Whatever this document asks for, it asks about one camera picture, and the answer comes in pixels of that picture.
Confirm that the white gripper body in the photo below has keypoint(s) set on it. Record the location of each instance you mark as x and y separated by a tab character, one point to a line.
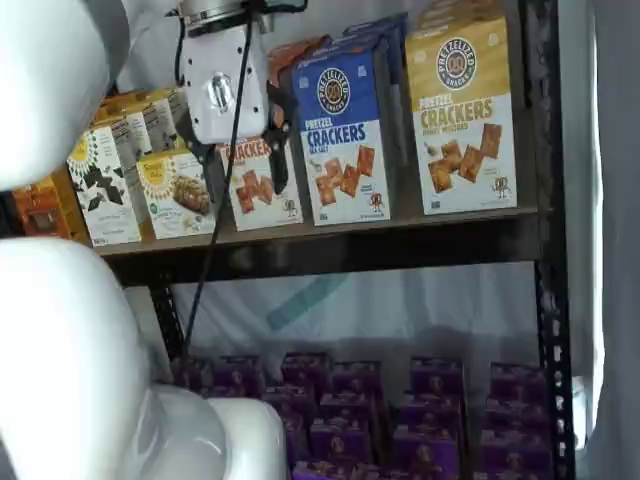
225	115

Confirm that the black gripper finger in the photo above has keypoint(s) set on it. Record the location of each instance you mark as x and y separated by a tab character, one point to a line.
279	165
212	175

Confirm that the yellow white pretzel crackers box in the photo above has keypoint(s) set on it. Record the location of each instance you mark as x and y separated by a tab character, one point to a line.
460	10
462	150

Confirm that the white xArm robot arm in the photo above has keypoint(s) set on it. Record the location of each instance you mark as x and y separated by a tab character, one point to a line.
50	75

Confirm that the yellow white snack bar box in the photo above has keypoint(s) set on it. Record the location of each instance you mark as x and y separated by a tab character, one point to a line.
175	200

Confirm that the orange white pretzel crackers box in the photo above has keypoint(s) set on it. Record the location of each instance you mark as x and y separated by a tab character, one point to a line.
310	47
250	200

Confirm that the yellow topped small box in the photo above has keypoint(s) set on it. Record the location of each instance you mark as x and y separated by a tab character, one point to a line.
179	115
122	127
157	122

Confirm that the blue white pretzel crackers box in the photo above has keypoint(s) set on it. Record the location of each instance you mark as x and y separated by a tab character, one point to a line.
380	30
345	165

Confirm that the white box with black shapes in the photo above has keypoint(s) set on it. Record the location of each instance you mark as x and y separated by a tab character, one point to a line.
102	200

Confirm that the orange brown snack box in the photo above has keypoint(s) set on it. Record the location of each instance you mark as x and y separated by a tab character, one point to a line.
37	210

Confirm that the purple snack box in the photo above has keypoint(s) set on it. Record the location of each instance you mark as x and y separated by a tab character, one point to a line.
515	450
430	412
436	375
516	415
425	445
342	440
347	407
292	405
306	372
335	472
512	475
197	375
422	473
240	375
357	380
517	382

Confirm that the teal tape strip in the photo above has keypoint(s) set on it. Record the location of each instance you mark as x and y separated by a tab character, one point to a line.
300	305

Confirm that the black metal shelf frame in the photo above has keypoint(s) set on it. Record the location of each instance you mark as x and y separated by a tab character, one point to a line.
550	300

